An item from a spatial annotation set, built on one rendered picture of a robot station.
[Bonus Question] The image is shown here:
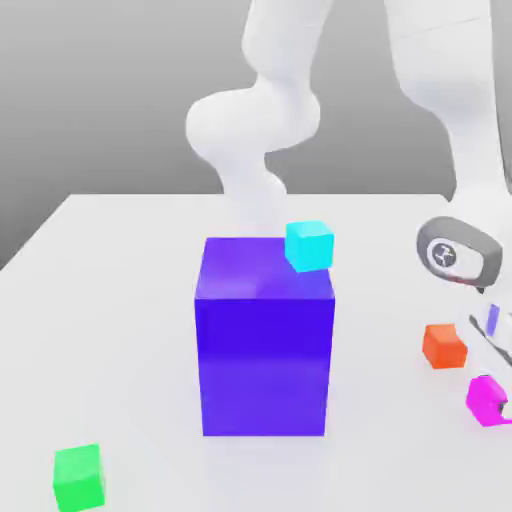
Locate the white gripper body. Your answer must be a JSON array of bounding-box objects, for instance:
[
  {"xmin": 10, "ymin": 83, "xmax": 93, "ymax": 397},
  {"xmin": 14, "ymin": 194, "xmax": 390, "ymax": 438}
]
[{"xmin": 466, "ymin": 299, "xmax": 512, "ymax": 387}]

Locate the small magenta cube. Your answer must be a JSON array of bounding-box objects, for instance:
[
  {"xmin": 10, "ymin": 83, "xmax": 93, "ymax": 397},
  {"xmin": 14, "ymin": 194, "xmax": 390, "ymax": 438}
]
[{"xmin": 464, "ymin": 374, "xmax": 512, "ymax": 428}]

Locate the small orange cube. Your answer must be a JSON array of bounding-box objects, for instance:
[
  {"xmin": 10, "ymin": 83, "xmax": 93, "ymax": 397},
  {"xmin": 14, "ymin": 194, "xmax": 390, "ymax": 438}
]
[{"xmin": 422, "ymin": 323, "xmax": 469, "ymax": 370}]

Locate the small cyan cube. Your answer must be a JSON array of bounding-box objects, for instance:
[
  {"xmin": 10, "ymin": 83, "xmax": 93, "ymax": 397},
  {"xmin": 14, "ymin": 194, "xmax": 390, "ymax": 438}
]
[{"xmin": 284, "ymin": 219, "xmax": 336, "ymax": 274}]

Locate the small green cube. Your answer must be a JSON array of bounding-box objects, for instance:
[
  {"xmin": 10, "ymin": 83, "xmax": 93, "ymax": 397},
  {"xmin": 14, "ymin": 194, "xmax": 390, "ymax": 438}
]
[{"xmin": 52, "ymin": 442, "xmax": 106, "ymax": 512}]

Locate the large purple box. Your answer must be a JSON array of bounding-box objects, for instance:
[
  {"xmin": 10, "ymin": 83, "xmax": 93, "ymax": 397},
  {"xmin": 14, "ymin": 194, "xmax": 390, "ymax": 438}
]
[{"xmin": 194, "ymin": 236, "xmax": 336, "ymax": 438}]

